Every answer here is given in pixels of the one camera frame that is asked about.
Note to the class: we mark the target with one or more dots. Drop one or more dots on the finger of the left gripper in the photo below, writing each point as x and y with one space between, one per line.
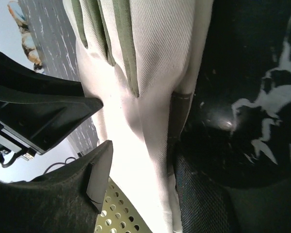
39 111

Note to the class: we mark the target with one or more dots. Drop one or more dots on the beige plastic storage basket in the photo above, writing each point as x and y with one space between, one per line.
118 215

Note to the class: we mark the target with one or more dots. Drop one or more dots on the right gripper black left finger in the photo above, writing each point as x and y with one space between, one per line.
66 200

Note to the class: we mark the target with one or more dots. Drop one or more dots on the grey cuffed glove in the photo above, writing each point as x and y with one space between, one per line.
141 58

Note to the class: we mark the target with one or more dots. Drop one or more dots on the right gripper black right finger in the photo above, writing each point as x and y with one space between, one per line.
207 207

